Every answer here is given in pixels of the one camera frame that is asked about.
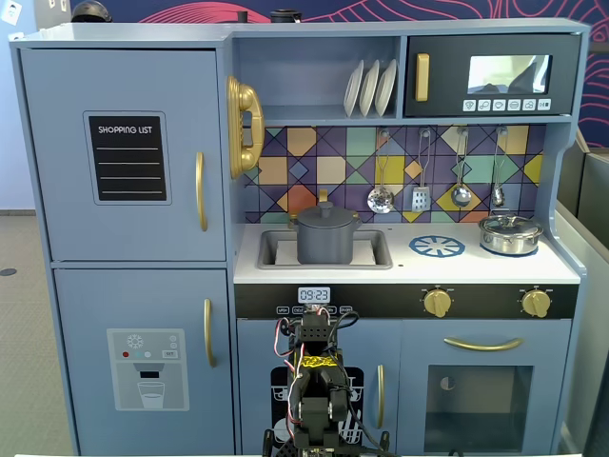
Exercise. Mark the dark helmet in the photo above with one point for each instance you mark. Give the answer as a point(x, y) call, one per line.
point(91, 12)

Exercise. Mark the steel slotted spoon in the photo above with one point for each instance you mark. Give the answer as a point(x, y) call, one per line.
point(380, 200)

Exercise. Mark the small steel toy spoon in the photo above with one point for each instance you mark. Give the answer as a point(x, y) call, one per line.
point(498, 194)

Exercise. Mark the black round object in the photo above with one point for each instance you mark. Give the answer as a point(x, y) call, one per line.
point(285, 15)

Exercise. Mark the steel toy spatula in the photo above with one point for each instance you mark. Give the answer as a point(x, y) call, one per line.
point(421, 200)

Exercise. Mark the white toy plate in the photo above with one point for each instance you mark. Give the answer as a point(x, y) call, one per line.
point(353, 90)
point(385, 88)
point(368, 89)

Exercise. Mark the gold toy telephone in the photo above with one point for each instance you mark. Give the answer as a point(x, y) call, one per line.
point(245, 128)

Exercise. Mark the black toy microwave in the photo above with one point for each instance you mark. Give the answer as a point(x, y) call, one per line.
point(447, 76)

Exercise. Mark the steel toy ladle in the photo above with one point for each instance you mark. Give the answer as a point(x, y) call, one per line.
point(461, 196)

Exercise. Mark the gray pot lid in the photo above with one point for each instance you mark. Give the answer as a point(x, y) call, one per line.
point(326, 218)

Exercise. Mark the steel pot with lid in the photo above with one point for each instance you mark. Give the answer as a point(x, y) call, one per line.
point(510, 235)

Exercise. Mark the blue toy kitchen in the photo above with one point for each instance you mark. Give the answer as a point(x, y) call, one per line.
point(143, 76)

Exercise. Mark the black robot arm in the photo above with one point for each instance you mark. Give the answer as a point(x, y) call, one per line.
point(316, 400)

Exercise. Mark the gray water dispenser panel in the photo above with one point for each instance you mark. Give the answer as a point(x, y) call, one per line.
point(147, 371)

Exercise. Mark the shopping list blackboard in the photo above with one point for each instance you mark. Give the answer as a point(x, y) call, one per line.
point(127, 159)

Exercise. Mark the gray toy pot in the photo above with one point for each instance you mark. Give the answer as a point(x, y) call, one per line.
point(326, 245)

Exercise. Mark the gold stove knob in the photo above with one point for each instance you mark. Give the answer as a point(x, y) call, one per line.
point(536, 303)
point(438, 303)

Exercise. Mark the gold toy faucet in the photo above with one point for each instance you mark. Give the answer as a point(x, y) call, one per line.
point(323, 196)

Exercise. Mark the gray toy sink basin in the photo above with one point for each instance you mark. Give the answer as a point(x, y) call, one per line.
point(376, 250)

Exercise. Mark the light blue desk divider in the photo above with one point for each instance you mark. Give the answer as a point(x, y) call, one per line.
point(585, 309)

